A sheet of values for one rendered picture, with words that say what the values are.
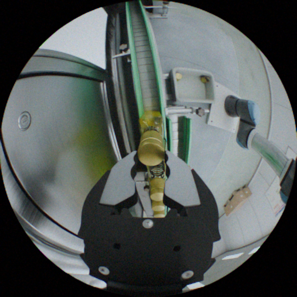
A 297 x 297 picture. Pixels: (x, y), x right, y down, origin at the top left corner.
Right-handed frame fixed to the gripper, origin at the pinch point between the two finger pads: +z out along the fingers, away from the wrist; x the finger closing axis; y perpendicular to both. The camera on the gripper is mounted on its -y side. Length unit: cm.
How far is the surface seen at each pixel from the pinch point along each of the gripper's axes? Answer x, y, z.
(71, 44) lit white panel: -14.1, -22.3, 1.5
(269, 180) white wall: 375, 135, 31
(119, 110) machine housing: -16.3, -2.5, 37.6
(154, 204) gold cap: 0.6, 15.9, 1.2
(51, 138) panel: -12.9, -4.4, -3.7
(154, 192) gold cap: 0.5, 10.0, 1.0
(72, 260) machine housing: -11.9, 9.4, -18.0
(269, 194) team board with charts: 376, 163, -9
